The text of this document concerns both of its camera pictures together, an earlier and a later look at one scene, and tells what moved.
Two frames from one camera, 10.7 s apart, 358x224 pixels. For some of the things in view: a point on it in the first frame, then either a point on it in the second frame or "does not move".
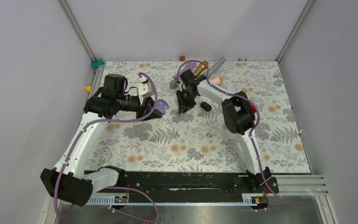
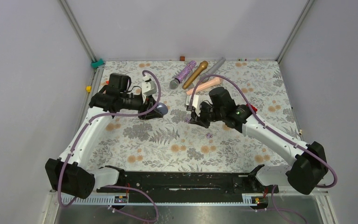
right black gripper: (183, 105) -> (199, 120)
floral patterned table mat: (209, 108) does not move
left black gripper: (148, 103) does not move
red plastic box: (253, 108) does not move
